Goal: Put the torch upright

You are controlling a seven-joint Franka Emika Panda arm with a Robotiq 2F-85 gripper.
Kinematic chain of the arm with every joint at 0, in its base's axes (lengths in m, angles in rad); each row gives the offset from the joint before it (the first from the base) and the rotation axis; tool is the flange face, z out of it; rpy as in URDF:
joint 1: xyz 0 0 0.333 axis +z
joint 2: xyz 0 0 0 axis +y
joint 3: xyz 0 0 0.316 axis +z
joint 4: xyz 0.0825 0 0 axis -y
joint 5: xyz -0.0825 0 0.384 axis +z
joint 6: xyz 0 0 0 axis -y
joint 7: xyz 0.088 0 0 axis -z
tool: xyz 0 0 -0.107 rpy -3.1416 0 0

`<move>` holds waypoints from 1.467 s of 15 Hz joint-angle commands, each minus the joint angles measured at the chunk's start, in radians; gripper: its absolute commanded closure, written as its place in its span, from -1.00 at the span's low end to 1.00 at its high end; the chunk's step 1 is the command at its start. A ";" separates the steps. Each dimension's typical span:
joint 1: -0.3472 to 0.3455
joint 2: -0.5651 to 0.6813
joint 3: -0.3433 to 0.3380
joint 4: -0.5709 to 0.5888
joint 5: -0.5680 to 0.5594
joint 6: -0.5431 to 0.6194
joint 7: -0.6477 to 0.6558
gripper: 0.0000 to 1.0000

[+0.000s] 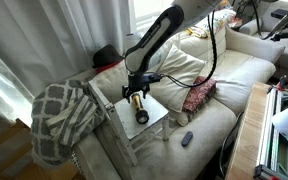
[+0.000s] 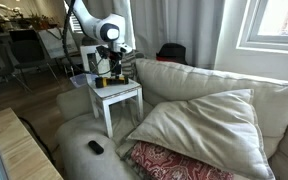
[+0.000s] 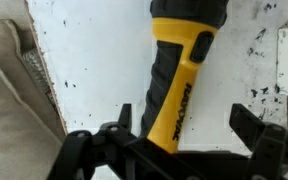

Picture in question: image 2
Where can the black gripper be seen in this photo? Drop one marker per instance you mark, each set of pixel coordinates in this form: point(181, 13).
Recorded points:
point(115, 56)

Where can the yellow and black torch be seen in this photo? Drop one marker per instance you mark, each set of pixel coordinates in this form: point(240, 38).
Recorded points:
point(112, 81)

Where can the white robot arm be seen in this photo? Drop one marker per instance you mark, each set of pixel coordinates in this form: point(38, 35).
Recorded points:
point(94, 26)

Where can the clear plastic box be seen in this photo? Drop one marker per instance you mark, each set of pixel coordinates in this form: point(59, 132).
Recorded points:
point(79, 80)

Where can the black hat with red band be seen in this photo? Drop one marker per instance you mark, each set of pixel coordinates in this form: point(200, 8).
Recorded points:
point(171, 53)

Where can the white curtain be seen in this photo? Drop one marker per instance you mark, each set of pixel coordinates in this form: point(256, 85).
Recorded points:
point(184, 26)

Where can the black remote control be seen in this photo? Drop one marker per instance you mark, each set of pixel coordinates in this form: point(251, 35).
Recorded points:
point(96, 147)

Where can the beige fabric sofa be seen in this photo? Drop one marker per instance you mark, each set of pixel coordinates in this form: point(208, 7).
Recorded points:
point(84, 156)

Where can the beige sofa back cushion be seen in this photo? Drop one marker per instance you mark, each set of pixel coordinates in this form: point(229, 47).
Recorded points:
point(217, 83)

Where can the red patterned cushion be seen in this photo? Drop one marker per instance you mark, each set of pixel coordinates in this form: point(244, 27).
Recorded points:
point(170, 163)

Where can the cream throw cushion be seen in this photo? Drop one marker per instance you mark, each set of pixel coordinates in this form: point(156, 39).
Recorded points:
point(210, 126)

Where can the cluttered background desk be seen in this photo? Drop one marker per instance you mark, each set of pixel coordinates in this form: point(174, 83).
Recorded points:
point(14, 20)

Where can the light wooden table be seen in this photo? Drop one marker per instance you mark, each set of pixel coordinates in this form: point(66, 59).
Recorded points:
point(20, 146)

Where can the white framed window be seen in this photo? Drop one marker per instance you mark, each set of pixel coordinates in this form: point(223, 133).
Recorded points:
point(277, 20)

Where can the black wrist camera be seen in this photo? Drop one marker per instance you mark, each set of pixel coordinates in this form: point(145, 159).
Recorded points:
point(103, 52)

